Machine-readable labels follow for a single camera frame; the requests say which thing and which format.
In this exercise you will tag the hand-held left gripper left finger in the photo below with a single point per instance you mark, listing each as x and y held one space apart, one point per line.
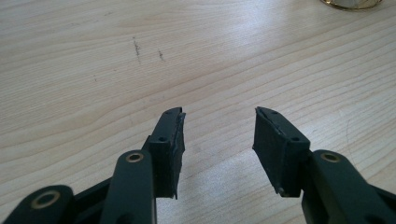
168 155

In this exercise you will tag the amber transparent cup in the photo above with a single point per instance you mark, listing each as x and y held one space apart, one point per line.
351 5

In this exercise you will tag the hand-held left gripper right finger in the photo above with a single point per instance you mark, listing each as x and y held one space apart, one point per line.
280 152

